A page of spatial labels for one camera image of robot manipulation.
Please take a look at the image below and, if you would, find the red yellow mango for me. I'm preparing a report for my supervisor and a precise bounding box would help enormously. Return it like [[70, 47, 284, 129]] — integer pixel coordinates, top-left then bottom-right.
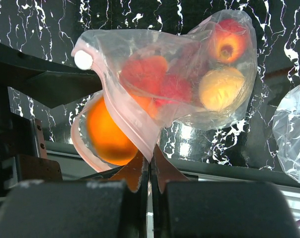
[[208, 18, 249, 64]]

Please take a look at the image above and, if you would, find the yellow pink peach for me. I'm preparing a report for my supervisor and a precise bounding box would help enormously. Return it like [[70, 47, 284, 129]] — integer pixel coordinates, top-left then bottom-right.
[[199, 67, 245, 112]]

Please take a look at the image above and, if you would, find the red apple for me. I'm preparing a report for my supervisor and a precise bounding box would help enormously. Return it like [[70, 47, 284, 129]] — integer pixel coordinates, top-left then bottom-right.
[[120, 56, 168, 95]]

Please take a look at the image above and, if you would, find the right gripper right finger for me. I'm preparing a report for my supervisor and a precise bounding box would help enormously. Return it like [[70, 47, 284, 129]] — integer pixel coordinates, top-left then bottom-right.
[[151, 147, 300, 238]]

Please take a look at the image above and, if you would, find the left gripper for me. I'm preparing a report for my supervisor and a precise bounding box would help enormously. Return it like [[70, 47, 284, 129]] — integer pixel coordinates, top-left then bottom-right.
[[0, 43, 102, 183]]

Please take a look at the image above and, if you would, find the orange zip top bag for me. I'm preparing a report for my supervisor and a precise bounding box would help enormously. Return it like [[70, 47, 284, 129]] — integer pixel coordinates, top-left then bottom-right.
[[272, 85, 300, 183]]

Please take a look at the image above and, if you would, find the black marble pattern mat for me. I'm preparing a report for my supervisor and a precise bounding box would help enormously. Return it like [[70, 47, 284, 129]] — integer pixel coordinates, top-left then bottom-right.
[[0, 0, 300, 171]]

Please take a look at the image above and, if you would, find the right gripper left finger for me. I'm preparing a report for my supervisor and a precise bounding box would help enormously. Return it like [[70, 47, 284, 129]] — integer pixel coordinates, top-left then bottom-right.
[[0, 152, 149, 238]]

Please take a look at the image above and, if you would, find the pink zip top bag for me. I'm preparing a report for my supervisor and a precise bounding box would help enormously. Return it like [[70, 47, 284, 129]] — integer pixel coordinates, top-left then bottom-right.
[[71, 9, 257, 172]]

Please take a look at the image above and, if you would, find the dark red pomegranate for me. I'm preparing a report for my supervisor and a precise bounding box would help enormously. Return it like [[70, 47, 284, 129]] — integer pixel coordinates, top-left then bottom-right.
[[154, 74, 192, 107]]

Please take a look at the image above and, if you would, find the orange fruit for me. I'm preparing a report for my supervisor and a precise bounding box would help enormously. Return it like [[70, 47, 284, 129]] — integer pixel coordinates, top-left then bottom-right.
[[86, 97, 138, 166]]

